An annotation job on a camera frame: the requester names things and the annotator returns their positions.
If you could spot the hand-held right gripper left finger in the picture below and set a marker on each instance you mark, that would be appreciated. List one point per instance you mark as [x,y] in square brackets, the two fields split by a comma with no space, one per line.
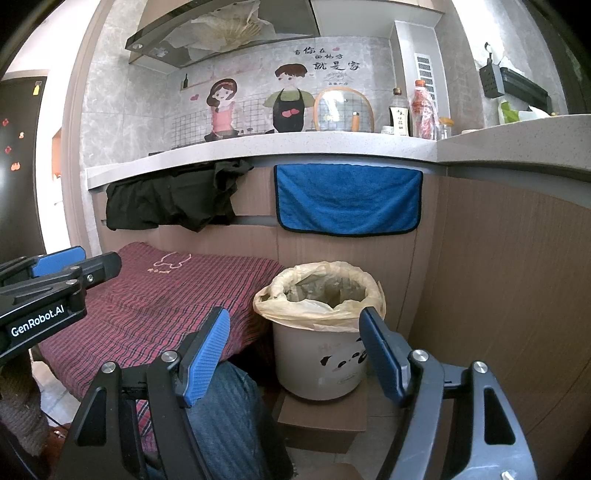
[205,355]

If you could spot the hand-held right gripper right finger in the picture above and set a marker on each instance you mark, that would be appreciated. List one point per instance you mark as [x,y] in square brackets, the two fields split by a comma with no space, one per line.
[381,355]

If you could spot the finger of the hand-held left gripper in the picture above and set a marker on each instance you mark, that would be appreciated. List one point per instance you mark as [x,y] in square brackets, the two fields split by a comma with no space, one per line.
[101,270]
[60,261]

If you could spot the white panda print bin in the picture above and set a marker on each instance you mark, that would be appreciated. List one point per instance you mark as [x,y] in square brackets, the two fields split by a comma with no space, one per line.
[314,364]

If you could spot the person's left forearm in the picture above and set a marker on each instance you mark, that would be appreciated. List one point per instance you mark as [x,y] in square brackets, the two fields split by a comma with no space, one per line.
[21,401]

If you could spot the red plaid cloth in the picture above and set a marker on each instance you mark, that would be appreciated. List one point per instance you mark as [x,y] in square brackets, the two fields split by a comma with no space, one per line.
[152,300]

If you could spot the dark refrigerator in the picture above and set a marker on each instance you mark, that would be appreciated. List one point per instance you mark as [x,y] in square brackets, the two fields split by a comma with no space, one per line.
[18,198]

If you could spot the person's jeans leg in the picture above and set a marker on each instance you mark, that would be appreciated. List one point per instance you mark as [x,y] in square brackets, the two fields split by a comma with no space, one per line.
[226,429]

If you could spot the black cloth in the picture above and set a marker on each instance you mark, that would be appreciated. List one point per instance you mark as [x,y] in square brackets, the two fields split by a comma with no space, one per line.
[161,203]

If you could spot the brown cardboard box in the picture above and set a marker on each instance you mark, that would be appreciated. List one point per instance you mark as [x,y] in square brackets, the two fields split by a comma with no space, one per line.
[323,424]

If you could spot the blue towel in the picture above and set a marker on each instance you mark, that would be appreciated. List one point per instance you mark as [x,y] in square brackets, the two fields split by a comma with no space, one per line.
[346,198]

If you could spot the white kitchen counter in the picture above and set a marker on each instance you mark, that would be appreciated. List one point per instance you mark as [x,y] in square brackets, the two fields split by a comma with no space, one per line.
[323,143]

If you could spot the grey range hood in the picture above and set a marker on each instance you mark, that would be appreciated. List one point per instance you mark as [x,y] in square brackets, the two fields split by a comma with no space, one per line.
[152,46]

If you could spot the small glass jar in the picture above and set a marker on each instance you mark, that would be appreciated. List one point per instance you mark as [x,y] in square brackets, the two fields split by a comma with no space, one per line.
[445,129]

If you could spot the dark sauce bottle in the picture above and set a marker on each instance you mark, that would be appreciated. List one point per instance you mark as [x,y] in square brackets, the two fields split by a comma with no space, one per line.
[400,120]

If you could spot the white bowl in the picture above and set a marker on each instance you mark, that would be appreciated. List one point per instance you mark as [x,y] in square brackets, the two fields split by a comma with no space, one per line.
[471,132]

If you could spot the clear bottle red contents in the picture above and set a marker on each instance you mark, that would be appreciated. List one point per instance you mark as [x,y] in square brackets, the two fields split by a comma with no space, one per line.
[422,115]

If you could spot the beige crumpled paper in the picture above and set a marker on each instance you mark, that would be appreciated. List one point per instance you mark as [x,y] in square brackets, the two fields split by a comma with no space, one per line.
[221,30]

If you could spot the bag of green vegetables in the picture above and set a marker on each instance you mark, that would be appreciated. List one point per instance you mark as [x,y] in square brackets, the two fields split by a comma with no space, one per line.
[508,113]

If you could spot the white vent grille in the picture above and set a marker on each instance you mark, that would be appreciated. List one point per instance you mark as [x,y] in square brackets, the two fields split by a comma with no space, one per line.
[425,74]

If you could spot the black utensil holder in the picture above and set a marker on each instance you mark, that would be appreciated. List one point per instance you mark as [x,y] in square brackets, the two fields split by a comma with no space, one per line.
[491,81]

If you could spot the black knife rack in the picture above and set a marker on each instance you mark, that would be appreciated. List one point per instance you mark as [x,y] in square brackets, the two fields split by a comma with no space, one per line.
[526,90]

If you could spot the cartoon couple wall sticker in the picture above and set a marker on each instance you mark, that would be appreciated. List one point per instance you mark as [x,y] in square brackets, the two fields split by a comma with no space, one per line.
[221,106]

